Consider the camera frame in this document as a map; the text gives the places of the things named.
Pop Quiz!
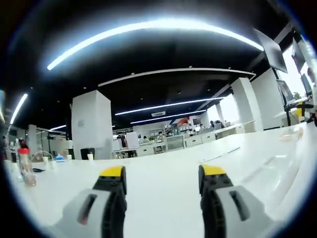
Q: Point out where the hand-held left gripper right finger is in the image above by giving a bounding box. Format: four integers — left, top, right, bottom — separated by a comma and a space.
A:
198, 164, 277, 238

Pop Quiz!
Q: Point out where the red-capped clear bottle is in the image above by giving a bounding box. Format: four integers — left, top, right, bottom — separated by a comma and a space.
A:
17, 146, 38, 186

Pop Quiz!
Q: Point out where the white square pillar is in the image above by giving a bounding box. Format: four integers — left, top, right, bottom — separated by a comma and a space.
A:
71, 89, 113, 161

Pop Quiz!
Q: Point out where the long ceiling light strip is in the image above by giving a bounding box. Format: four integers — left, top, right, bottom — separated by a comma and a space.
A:
46, 19, 265, 71

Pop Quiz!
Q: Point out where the wall-mounted black monitor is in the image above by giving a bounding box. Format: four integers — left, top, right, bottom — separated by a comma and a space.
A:
253, 28, 289, 74

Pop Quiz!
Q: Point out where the short ceiling light strip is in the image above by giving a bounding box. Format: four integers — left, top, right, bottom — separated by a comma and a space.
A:
9, 93, 28, 125

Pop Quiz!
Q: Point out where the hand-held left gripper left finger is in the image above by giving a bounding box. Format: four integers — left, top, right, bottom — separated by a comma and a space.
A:
51, 166, 127, 238

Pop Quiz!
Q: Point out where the white wide pillar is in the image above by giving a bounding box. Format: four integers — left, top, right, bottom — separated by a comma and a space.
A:
230, 68, 285, 132

